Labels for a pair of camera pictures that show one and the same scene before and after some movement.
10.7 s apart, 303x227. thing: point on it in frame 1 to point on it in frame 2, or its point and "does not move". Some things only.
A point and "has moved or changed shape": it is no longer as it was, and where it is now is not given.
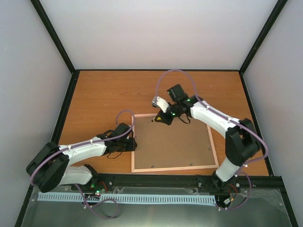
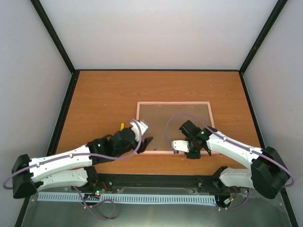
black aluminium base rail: [176, 183] does not move
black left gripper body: [124, 147] to [138, 150]
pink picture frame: [180, 145] has moved or changed shape
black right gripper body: [168, 120] to [196, 155]
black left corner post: [55, 38] does not move
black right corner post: [276, 11] does not move
